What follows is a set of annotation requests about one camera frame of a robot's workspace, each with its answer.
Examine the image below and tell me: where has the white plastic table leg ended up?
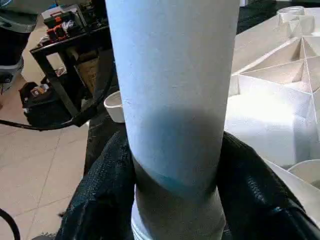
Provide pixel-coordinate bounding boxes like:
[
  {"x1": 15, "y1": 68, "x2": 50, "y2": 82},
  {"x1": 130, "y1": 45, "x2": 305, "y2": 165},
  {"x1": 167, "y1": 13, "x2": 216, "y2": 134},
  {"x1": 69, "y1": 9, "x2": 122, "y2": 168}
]
[{"x1": 104, "y1": 0, "x2": 242, "y2": 240}]

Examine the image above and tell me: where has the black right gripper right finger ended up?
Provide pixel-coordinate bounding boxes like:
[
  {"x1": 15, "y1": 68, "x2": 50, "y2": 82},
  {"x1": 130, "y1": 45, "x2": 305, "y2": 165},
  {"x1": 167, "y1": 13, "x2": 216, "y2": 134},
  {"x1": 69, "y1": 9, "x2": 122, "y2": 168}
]
[{"x1": 217, "y1": 131, "x2": 320, "y2": 240}]

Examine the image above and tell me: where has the black metal frame stand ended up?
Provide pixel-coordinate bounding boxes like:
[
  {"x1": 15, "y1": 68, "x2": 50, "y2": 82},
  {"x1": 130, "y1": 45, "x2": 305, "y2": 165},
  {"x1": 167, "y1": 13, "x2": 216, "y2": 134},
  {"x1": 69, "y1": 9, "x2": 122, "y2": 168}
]
[{"x1": 29, "y1": 2, "x2": 117, "y2": 128}]

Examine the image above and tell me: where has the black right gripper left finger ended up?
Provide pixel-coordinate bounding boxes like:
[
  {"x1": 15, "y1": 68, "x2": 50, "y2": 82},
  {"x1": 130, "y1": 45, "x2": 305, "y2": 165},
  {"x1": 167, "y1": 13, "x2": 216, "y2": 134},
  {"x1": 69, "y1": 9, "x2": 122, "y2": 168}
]
[{"x1": 55, "y1": 129, "x2": 137, "y2": 240}]

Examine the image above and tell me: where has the black floor cable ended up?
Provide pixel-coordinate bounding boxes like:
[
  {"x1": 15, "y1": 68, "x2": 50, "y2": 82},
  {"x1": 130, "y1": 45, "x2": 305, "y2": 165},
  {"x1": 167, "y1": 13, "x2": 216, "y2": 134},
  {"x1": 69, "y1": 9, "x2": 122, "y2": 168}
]
[{"x1": 0, "y1": 50, "x2": 116, "y2": 133}]

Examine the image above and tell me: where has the white plastic table top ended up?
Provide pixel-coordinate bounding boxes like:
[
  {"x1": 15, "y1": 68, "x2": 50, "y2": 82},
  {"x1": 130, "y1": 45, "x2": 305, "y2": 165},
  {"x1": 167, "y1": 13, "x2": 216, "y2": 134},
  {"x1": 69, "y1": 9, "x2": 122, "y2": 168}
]
[{"x1": 103, "y1": 5, "x2": 320, "y2": 222}]

